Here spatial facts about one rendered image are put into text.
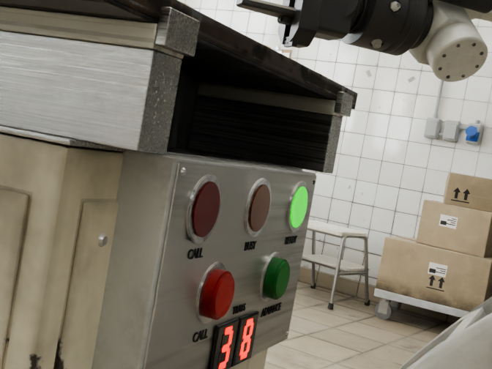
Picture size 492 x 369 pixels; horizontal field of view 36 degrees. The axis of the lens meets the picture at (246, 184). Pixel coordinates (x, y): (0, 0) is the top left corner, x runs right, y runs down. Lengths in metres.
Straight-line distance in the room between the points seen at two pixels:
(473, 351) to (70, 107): 0.23
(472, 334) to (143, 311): 0.17
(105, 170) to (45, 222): 0.04
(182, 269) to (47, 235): 0.09
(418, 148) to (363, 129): 0.39
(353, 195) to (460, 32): 4.11
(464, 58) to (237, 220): 0.49
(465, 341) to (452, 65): 0.55
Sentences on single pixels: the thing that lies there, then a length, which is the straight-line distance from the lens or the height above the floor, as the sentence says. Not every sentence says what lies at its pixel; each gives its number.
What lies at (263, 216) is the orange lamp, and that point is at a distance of 0.50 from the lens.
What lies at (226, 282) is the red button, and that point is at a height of 0.77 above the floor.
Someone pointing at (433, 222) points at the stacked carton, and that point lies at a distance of 4.37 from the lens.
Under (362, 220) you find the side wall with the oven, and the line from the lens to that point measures 4.94.
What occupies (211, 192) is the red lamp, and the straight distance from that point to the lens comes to 0.42.
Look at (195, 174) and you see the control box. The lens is 0.41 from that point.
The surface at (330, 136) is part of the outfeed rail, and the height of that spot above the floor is 0.87.
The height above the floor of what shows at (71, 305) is 0.76.
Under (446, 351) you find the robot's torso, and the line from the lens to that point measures 0.39.
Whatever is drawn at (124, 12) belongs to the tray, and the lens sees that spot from 0.34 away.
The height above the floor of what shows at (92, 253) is 0.78.
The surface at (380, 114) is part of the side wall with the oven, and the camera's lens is 4.94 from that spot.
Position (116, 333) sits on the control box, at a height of 0.74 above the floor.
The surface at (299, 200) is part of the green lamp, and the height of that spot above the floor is 0.82.
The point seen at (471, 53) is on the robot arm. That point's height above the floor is 1.00.
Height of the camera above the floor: 0.85
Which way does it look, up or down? 3 degrees down
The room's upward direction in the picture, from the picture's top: 10 degrees clockwise
